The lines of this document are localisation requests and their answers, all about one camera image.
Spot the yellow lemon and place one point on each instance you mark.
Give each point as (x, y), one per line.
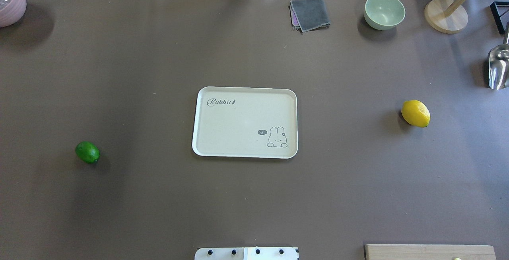
(415, 113)

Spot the green lime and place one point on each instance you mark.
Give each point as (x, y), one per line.
(87, 152)

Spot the cream rabbit tray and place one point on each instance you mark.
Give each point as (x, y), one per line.
(245, 122)

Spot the grey folded cloth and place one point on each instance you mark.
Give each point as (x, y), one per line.
(308, 15)

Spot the mint green bowl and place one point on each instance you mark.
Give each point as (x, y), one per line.
(384, 14)

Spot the wooden cutting board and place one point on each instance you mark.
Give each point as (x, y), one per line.
(429, 252)

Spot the wooden mug stand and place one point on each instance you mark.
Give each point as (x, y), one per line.
(446, 16)

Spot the pink ice bowl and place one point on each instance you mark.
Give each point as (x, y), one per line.
(11, 11)

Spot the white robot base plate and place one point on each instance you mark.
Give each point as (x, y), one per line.
(247, 253)

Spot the black frame stand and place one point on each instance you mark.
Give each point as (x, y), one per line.
(499, 10)

